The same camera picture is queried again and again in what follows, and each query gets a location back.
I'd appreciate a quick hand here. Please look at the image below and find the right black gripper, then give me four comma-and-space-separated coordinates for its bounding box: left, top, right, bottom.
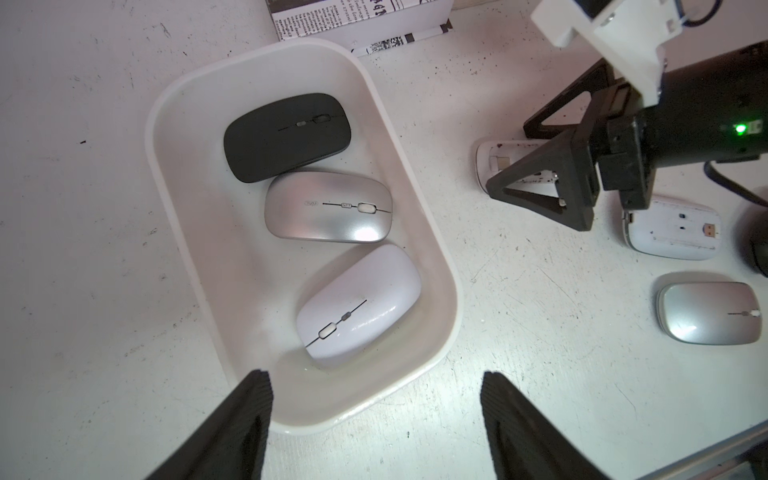
484, 59, 656, 232

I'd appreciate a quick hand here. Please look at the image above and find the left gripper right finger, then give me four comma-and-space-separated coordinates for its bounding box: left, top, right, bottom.
480, 371, 607, 479

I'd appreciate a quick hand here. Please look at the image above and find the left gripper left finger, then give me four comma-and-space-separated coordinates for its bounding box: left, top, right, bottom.
148, 370, 273, 479

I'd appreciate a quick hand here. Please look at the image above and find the white mouse upside-down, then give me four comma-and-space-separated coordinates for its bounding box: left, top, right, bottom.
296, 244, 422, 367
622, 195, 722, 261
475, 140, 558, 198
264, 170, 393, 243

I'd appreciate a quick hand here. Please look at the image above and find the white mouse top upside-down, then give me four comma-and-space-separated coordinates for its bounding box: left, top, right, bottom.
296, 244, 422, 367

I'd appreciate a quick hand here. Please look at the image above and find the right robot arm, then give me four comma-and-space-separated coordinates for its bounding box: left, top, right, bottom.
481, 42, 767, 231

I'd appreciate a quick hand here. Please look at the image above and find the small black mouse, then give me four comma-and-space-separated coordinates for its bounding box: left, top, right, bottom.
742, 212, 767, 277

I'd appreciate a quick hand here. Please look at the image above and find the silver mouse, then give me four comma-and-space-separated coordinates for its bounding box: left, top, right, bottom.
655, 282, 763, 346

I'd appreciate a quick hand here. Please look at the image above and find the white storage box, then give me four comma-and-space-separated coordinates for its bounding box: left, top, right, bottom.
145, 39, 463, 435

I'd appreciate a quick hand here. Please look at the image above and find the newspaper print book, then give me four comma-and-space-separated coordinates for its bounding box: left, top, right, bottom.
267, 0, 453, 57

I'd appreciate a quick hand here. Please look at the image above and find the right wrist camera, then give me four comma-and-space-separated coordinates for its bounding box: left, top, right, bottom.
531, 0, 687, 107

